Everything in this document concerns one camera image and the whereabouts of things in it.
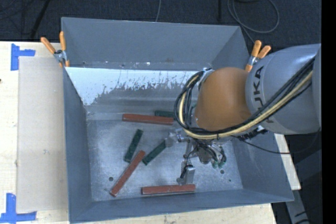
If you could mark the grey metal bin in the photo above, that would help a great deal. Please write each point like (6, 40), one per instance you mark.
(157, 42)

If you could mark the dark green flat block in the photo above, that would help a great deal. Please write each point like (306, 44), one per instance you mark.
(164, 113)
(134, 145)
(154, 152)

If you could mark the red-brown flat block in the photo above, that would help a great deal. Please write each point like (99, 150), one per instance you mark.
(147, 119)
(127, 173)
(168, 189)

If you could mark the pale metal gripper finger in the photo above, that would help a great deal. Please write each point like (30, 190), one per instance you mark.
(173, 139)
(188, 173)

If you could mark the pale flat board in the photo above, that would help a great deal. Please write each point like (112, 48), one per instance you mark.
(39, 126)

